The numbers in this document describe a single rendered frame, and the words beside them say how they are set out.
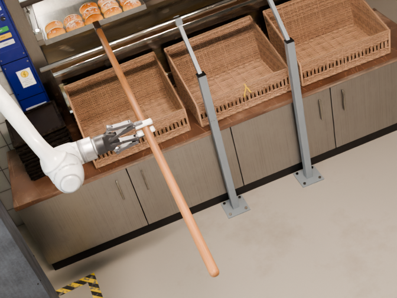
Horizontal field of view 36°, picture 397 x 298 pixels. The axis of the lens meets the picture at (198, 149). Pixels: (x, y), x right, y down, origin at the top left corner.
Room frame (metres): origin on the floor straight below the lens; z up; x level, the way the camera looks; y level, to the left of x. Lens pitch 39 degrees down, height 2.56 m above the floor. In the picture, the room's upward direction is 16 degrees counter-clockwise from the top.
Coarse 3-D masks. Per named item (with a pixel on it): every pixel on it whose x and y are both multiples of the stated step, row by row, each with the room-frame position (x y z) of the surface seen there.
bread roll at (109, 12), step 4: (108, 8) 2.95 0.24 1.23; (112, 8) 2.94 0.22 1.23; (116, 8) 2.94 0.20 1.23; (120, 8) 2.95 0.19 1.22; (104, 12) 2.95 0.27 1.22; (108, 12) 2.93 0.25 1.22; (112, 12) 2.93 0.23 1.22; (116, 12) 2.93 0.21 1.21; (120, 12) 2.93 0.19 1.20; (104, 16) 2.94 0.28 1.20; (108, 16) 2.93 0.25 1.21
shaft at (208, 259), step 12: (108, 48) 2.58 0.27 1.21; (120, 72) 2.34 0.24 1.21; (132, 96) 2.12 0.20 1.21; (132, 108) 2.05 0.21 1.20; (144, 120) 1.94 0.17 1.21; (144, 132) 1.86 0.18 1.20; (156, 144) 1.77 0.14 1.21; (156, 156) 1.70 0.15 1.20; (168, 168) 1.62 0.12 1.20; (168, 180) 1.55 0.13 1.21; (180, 192) 1.49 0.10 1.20; (180, 204) 1.43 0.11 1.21; (192, 216) 1.36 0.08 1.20; (192, 228) 1.31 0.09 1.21; (204, 252) 1.20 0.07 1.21; (216, 276) 1.12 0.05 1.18
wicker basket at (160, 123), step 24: (144, 72) 3.04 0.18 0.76; (72, 96) 2.97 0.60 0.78; (96, 96) 2.97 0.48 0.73; (120, 96) 2.98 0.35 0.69; (144, 96) 2.99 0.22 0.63; (168, 96) 2.98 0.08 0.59; (120, 120) 2.89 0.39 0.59; (168, 120) 2.61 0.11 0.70; (144, 144) 2.57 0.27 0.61; (96, 168) 2.52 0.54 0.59
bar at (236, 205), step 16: (224, 0) 2.80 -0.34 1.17; (272, 0) 2.78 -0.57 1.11; (176, 16) 2.78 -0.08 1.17; (192, 16) 2.76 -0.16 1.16; (144, 32) 2.72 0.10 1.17; (96, 48) 2.69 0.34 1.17; (288, 48) 2.60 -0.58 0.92; (48, 64) 2.66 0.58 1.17; (64, 64) 2.66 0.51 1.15; (288, 64) 2.62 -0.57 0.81; (208, 96) 2.53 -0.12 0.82; (208, 112) 2.52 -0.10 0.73; (304, 128) 2.60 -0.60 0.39; (304, 144) 2.60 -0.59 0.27; (224, 160) 2.53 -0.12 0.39; (304, 160) 2.60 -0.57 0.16; (224, 176) 2.52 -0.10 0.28; (304, 176) 2.62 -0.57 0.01; (320, 176) 2.58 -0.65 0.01; (224, 208) 2.55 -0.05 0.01; (240, 208) 2.51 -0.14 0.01
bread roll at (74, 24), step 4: (72, 20) 2.93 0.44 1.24; (76, 20) 2.92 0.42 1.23; (80, 20) 2.93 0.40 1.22; (68, 24) 2.92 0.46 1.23; (72, 24) 2.91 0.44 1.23; (76, 24) 2.90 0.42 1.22; (80, 24) 2.91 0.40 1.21; (84, 24) 2.93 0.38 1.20; (68, 28) 2.90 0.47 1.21; (72, 28) 2.90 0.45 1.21; (76, 28) 2.89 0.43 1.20
